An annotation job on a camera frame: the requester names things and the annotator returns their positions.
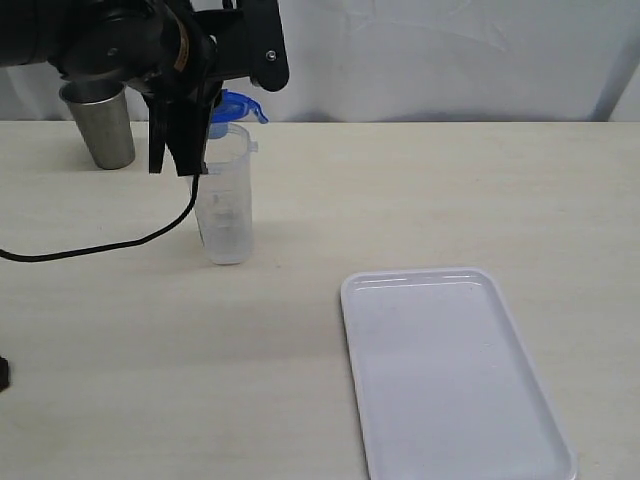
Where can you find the blue plastic locking lid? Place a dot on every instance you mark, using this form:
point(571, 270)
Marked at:
point(233, 107)

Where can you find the stainless steel cup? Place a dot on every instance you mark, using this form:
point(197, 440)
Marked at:
point(100, 111)

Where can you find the black object at table edge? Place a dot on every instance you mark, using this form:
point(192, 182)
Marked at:
point(5, 374)

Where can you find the white backdrop curtain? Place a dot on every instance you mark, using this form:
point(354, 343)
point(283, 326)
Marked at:
point(425, 60)

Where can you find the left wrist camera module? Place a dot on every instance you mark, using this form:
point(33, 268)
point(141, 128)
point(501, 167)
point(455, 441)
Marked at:
point(249, 43)

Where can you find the white rectangular plastic tray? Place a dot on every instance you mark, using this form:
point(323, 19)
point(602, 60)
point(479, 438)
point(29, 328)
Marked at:
point(444, 386)

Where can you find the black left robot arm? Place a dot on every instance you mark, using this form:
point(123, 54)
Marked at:
point(84, 40)

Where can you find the clear tall plastic container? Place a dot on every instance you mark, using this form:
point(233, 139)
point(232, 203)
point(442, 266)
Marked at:
point(223, 208)

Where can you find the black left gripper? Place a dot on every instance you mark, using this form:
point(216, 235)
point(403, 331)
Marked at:
point(171, 57)

